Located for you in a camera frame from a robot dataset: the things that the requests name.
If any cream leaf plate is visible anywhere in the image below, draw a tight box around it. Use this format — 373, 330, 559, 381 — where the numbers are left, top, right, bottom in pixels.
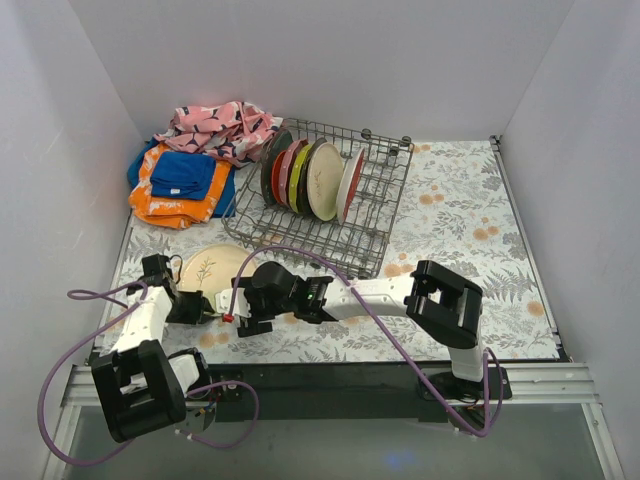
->
178, 244, 249, 308
307, 142, 344, 221

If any dark blue plate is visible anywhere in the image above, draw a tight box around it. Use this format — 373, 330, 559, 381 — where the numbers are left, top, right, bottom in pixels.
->
260, 128, 293, 206
297, 137, 327, 215

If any olive polka dot plate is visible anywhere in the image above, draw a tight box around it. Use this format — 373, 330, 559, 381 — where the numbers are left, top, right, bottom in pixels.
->
288, 145, 312, 215

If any orange plate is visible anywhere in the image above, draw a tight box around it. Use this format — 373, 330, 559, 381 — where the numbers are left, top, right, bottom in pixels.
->
271, 150, 290, 206

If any pink polka dot plate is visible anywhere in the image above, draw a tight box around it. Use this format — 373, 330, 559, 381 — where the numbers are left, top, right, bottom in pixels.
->
278, 139, 308, 207

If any red teal flower plate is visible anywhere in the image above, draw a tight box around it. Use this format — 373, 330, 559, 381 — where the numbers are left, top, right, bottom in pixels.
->
336, 147, 366, 224

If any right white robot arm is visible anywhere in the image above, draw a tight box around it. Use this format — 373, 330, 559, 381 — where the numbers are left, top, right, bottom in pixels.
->
227, 260, 491, 398

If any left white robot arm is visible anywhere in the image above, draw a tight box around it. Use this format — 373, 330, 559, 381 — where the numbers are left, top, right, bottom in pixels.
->
91, 254, 214, 443

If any orange blue cloth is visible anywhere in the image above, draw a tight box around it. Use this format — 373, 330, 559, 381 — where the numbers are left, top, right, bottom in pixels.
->
127, 139, 235, 230

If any pink patterned cloth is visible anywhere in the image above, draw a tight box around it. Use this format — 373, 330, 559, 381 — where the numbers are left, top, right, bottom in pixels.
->
154, 101, 283, 168

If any floral tablecloth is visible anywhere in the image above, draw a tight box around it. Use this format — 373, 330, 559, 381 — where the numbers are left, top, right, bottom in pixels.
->
97, 141, 559, 379

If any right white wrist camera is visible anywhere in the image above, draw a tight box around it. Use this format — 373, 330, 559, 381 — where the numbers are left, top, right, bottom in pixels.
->
213, 288, 251, 323

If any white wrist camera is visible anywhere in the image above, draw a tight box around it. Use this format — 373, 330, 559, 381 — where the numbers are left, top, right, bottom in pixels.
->
140, 254, 183, 283
213, 288, 251, 323

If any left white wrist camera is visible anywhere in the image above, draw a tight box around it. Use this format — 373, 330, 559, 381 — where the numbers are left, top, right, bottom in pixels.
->
140, 254, 183, 283

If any grey wire dish rack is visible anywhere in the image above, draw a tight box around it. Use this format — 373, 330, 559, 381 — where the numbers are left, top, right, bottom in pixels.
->
223, 118, 414, 278

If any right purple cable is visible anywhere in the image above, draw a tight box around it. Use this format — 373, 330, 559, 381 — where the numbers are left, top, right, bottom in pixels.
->
232, 244, 506, 439

